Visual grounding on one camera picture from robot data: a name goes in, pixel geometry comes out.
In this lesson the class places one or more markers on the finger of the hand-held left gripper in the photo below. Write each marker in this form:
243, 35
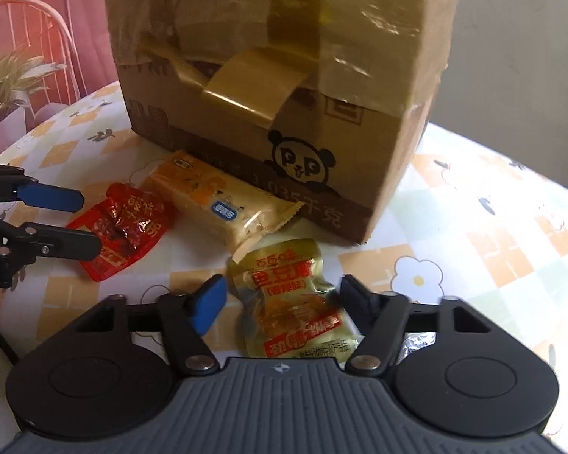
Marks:
75, 244
52, 197

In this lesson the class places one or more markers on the wall poster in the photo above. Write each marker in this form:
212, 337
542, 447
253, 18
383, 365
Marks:
38, 33

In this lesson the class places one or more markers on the yellow clear snack pouch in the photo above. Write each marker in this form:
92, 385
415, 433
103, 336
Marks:
293, 302

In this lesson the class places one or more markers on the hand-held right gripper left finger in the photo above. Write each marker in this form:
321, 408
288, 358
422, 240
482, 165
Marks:
208, 305

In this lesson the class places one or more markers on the yellow cake packet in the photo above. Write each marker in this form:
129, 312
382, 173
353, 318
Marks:
217, 198

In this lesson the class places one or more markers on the taped cardboard box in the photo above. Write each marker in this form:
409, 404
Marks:
265, 80

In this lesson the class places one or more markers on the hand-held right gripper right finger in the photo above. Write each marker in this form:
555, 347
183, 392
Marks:
359, 302

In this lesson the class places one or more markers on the red snack pouch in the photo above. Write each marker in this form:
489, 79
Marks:
123, 227

